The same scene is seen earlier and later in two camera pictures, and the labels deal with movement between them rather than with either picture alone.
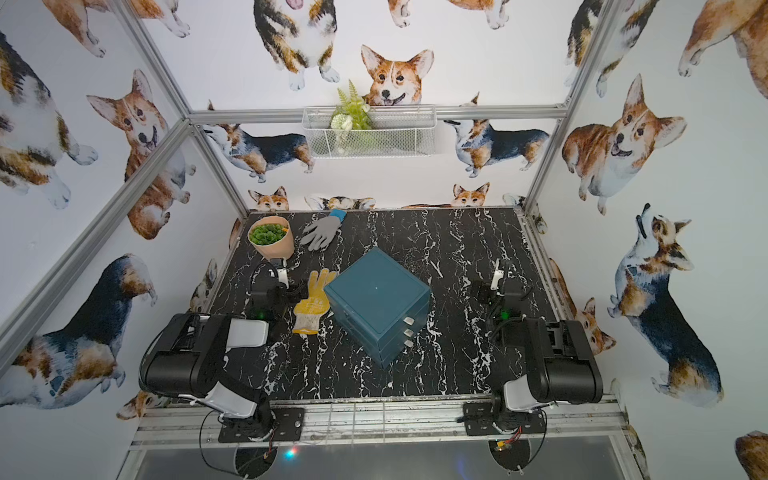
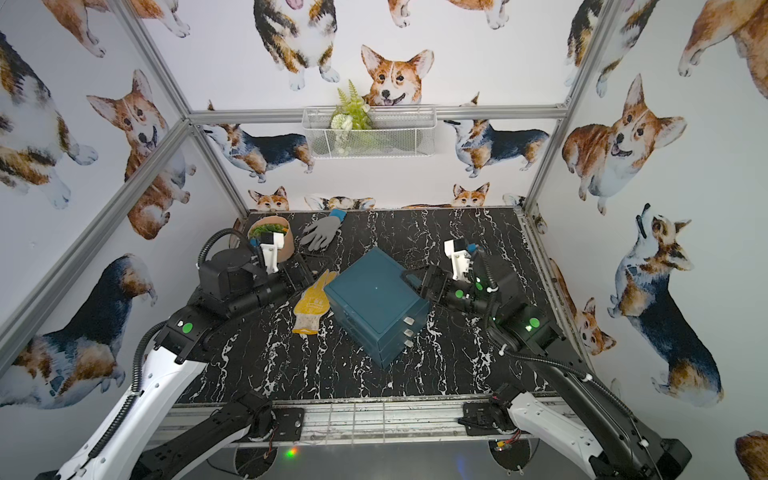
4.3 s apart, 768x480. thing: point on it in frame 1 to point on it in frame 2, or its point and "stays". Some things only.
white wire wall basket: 396,131 stays
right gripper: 485,284 to 436,274
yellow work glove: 308,311 stays
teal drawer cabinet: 381,307 stays
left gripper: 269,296 to 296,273
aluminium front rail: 592,424 stays
